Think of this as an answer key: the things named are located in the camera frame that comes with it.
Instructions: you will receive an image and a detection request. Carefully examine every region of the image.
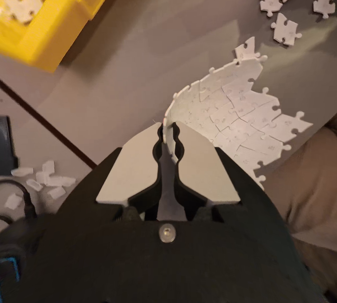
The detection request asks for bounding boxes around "yellow plastic bin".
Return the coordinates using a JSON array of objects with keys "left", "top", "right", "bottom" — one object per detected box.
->
[{"left": 0, "top": 0, "right": 128, "bottom": 73}]

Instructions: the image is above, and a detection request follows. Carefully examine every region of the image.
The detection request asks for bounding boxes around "pile of clear plastic clips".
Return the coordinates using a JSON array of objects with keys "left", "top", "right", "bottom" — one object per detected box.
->
[{"left": 5, "top": 160, "right": 77, "bottom": 210}]

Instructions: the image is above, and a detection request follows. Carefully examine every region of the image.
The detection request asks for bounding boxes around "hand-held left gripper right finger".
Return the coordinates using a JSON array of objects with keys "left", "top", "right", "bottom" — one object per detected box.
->
[{"left": 172, "top": 122, "right": 240, "bottom": 221}]

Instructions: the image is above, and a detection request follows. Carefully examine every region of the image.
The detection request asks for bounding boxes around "black cable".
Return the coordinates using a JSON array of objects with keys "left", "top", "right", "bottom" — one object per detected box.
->
[{"left": 0, "top": 179, "right": 37, "bottom": 226}]

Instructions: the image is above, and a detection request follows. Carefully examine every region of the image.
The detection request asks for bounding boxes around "assembled white puzzle ball section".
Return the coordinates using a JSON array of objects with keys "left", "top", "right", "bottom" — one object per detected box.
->
[{"left": 162, "top": 37, "right": 314, "bottom": 191}]

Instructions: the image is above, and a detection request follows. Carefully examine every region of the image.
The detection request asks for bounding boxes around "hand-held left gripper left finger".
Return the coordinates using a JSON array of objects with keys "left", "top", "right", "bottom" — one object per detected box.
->
[{"left": 95, "top": 123, "right": 164, "bottom": 221}]

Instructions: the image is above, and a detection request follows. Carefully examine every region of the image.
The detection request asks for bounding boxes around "black flat pad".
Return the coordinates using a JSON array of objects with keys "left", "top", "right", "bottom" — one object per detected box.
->
[{"left": 0, "top": 116, "right": 19, "bottom": 176}]

